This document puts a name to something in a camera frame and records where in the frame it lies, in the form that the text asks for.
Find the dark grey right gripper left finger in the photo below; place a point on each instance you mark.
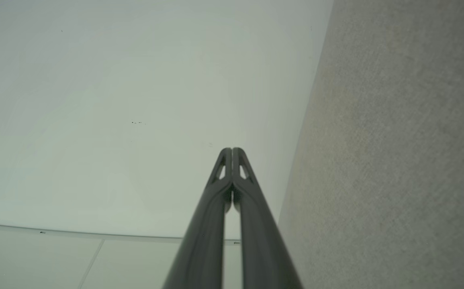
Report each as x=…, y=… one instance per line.
x=205, y=241

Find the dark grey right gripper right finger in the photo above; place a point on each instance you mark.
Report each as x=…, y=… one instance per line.
x=262, y=245

